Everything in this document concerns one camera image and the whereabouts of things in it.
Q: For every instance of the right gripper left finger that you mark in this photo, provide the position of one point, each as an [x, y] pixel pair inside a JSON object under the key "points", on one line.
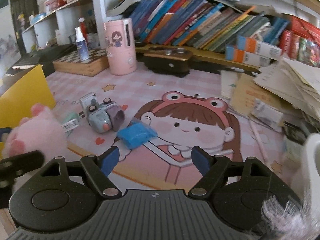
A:
{"points": [[98, 168]]}

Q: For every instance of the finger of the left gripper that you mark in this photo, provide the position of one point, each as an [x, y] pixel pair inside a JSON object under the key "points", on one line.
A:
{"points": [[4, 133], [16, 166]]}

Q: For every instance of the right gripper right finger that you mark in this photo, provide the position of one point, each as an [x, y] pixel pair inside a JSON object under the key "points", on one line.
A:
{"points": [[213, 171]]}

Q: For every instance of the pink plush pig toy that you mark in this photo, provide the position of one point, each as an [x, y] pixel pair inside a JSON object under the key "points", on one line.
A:
{"points": [[42, 132]]}

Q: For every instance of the blue toy truck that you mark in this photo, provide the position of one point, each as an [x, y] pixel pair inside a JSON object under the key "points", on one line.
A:
{"points": [[105, 117]]}

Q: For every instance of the blue clay packet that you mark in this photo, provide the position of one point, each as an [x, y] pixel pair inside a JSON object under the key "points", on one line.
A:
{"points": [[136, 135]]}

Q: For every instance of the mint green eraser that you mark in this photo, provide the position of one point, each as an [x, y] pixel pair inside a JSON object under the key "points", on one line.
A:
{"points": [[70, 122]]}

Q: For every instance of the white staples box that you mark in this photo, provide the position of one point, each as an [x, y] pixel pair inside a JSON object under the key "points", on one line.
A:
{"points": [[88, 100]]}

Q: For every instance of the yellow cardboard box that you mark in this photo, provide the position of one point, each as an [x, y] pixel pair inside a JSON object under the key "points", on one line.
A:
{"points": [[17, 101]]}

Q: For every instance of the pink cartoon desk mat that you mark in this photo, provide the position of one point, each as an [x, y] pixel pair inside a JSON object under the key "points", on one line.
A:
{"points": [[185, 112]]}

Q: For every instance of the white desk lamp base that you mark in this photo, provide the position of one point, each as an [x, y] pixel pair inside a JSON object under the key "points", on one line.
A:
{"points": [[305, 181]]}

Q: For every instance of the pile of papers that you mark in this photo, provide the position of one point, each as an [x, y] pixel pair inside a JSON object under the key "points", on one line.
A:
{"points": [[292, 81]]}

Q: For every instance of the wooden chessboard box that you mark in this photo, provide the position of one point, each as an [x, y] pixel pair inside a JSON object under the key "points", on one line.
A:
{"points": [[72, 64]]}

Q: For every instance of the black brown desk organizer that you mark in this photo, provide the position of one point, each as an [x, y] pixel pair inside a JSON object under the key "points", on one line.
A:
{"points": [[169, 61]]}

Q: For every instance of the white spray bottle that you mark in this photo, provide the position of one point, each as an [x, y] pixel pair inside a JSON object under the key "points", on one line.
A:
{"points": [[81, 44]]}

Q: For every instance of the pink cylindrical humidifier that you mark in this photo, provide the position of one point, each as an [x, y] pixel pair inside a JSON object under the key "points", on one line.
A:
{"points": [[120, 44]]}

